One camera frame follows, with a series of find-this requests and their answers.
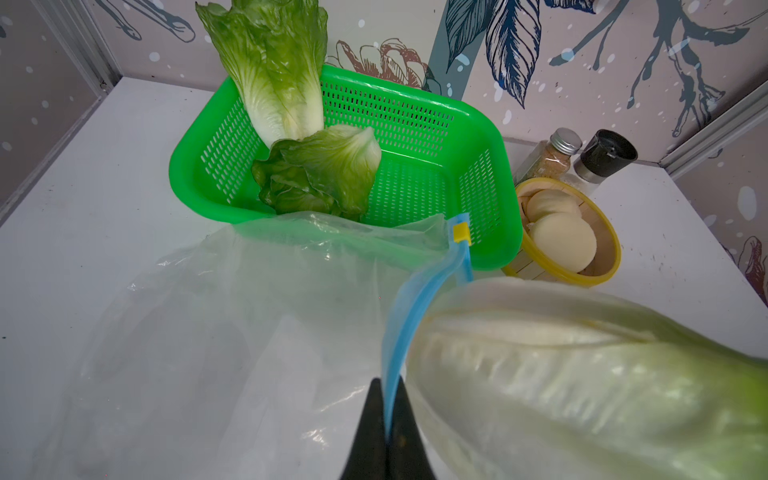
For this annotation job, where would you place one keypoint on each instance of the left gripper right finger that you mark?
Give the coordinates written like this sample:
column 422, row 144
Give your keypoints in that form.
column 406, row 455

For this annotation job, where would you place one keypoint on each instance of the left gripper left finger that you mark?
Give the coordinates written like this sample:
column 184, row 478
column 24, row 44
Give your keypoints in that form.
column 367, row 459

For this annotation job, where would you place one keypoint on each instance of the chinese cabbage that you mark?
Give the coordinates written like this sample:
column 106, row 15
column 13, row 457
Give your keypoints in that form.
column 332, row 172
column 516, row 379
column 274, row 51

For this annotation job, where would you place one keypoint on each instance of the clear zipper bag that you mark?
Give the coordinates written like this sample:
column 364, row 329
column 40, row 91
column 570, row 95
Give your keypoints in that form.
column 247, row 356

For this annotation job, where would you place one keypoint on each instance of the upright chinese cabbage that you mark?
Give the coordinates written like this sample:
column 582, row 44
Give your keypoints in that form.
column 274, row 51

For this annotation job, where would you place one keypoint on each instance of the yellow bamboo steamer bowl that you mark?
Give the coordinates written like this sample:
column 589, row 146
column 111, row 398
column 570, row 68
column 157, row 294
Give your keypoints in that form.
column 542, row 196

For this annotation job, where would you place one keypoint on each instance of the white steamed bun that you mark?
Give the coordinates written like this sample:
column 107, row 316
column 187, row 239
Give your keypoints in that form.
column 566, row 239

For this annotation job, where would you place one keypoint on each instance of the green plastic basket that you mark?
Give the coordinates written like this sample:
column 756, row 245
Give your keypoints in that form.
column 440, row 156

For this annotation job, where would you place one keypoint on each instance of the metal cap spice jar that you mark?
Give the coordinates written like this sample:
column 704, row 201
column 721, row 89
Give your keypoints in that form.
column 550, row 158

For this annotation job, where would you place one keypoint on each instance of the black cap pepper grinder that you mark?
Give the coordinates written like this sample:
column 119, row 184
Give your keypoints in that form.
column 605, row 154

